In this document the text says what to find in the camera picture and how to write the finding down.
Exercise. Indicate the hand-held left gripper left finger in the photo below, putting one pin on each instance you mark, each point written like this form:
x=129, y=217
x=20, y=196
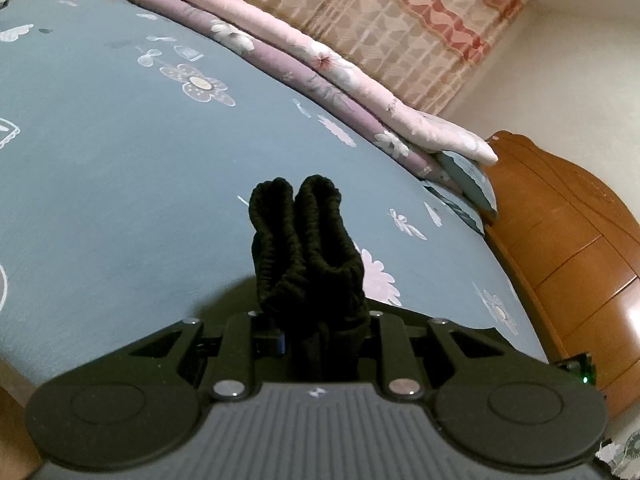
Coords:
x=277, y=342

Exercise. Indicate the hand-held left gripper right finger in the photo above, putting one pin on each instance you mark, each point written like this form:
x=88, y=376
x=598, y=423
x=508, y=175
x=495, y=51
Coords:
x=385, y=345

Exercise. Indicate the wooden headboard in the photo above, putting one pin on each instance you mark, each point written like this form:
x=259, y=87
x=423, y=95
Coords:
x=575, y=235

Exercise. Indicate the flat blue floral pillow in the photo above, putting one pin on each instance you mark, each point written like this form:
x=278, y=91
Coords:
x=460, y=210

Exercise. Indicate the plump blue floral pillow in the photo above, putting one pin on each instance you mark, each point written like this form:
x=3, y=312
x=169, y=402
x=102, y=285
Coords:
x=472, y=180

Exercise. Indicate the bed with blue floral sheet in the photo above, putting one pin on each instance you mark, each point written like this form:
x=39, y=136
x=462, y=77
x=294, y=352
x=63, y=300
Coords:
x=125, y=185

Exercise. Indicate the purple floral folded quilt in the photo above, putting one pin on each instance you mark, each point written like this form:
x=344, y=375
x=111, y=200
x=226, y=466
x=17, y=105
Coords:
x=280, y=55

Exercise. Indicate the pink floral folded quilt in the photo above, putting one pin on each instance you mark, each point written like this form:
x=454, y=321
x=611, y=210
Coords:
x=325, y=55

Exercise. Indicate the beige patterned curtain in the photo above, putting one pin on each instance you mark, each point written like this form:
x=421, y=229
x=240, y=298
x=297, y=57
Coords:
x=400, y=20

